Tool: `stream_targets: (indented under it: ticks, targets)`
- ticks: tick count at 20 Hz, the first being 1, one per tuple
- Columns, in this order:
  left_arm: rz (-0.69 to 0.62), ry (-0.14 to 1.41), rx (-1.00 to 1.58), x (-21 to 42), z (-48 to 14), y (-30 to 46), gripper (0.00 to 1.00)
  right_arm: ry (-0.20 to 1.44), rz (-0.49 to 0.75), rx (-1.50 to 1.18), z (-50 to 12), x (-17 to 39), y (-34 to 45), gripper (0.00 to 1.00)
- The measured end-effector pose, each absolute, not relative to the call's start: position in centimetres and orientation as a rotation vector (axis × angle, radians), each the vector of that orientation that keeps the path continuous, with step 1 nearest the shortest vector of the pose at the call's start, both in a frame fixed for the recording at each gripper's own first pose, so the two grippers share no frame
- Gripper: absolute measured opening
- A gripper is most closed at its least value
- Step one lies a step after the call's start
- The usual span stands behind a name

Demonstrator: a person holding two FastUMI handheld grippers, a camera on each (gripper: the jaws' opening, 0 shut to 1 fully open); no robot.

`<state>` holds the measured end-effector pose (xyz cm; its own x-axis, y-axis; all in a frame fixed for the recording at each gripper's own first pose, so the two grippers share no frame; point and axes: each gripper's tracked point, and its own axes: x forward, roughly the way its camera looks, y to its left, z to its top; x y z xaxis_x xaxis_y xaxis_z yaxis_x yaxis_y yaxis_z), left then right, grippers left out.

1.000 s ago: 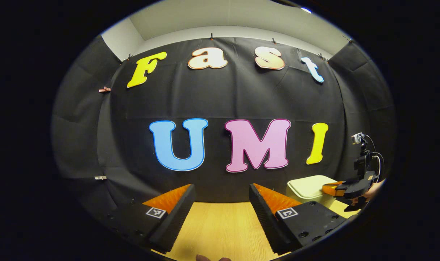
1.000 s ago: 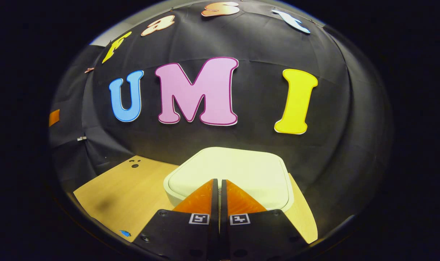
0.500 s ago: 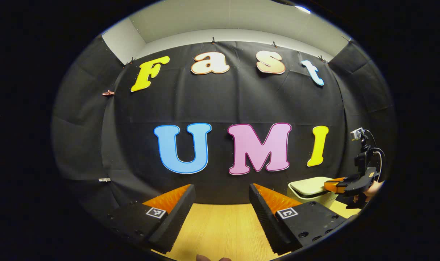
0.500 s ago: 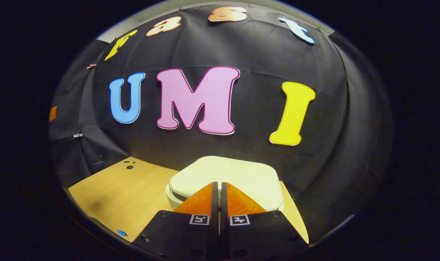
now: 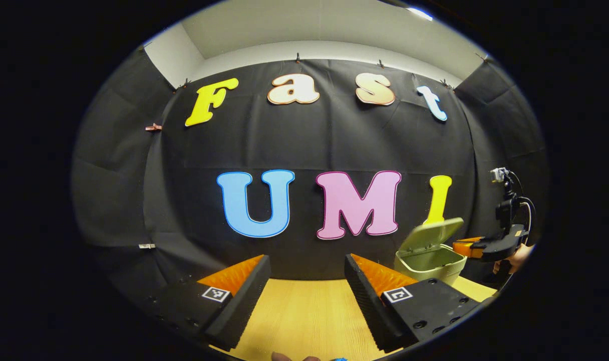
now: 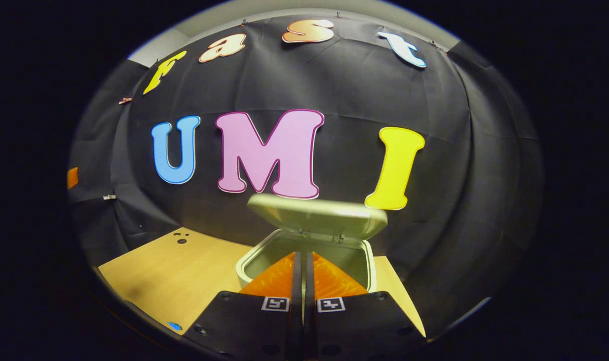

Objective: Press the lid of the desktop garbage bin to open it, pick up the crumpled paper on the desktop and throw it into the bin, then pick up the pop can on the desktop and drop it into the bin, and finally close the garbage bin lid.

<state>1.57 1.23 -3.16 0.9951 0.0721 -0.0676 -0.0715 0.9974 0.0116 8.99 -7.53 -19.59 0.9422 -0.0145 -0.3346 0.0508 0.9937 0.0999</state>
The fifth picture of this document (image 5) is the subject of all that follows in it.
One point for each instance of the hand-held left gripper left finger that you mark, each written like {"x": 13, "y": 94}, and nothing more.
{"x": 247, "y": 306}

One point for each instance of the black backdrop cloth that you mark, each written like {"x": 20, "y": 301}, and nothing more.
{"x": 309, "y": 140}

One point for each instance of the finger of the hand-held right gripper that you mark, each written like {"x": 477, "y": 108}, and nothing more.
{"x": 465, "y": 247}

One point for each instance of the wooden desktop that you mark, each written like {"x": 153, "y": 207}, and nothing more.
{"x": 304, "y": 316}

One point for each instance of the white cloth clip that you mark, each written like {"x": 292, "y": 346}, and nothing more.
{"x": 146, "y": 246}

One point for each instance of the red cloth clip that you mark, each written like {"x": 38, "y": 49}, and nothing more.
{"x": 153, "y": 127}

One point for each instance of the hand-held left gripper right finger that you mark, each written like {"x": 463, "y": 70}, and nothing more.
{"x": 369, "y": 311}

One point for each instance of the green desktop garbage bin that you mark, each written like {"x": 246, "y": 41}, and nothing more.
{"x": 432, "y": 233}

